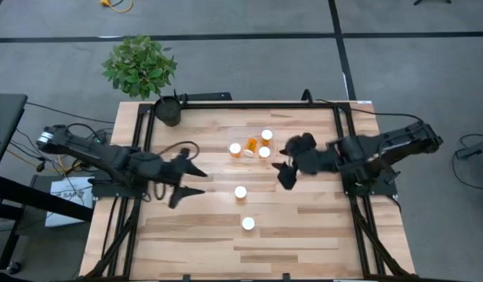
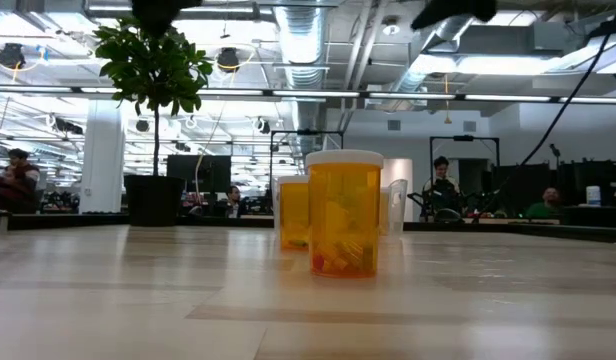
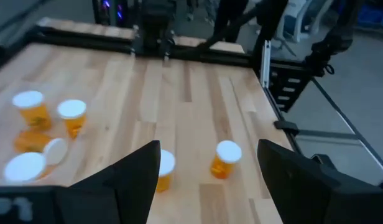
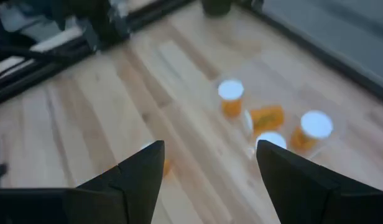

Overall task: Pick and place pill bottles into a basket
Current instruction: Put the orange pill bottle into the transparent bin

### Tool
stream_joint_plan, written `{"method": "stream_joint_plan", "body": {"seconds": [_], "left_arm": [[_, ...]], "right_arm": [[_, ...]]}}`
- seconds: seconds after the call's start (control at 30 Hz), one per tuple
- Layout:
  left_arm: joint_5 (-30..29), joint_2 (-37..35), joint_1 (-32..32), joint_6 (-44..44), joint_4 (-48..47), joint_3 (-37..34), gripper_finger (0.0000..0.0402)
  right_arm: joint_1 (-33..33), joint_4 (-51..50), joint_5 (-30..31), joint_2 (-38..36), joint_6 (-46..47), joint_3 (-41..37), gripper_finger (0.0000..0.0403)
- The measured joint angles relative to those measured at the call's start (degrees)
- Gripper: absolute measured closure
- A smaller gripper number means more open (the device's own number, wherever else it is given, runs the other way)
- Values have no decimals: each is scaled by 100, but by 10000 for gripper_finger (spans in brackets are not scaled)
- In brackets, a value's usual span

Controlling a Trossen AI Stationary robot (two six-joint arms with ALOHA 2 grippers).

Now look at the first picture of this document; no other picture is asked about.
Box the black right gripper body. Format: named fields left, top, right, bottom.
left=284, top=132, right=333, bottom=175

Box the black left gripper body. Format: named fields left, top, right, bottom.
left=157, top=155, right=190, bottom=186

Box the clear plastic basket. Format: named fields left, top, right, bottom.
left=227, top=125, right=277, bottom=164

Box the green potted tree black pot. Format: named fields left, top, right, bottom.
left=101, top=34, right=183, bottom=128

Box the white printed cardboard box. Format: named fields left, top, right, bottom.
left=44, top=175, right=96, bottom=228

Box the black desk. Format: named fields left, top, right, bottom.
left=0, top=92, right=96, bottom=275

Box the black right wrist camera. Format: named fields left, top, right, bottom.
left=277, top=166, right=299, bottom=192

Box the black aluminium table frame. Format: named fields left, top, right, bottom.
left=84, top=100, right=419, bottom=282

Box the black flat bracket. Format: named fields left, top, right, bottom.
left=177, top=92, right=234, bottom=103

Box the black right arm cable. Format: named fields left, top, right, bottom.
left=314, top=98, right=426, bottom=125

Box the thin black floor cable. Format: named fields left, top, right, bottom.
left=25, top=101, right=115, bottom=124

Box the yellow floor cable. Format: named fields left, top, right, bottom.
left=99, top=0, right=133, bottom=13

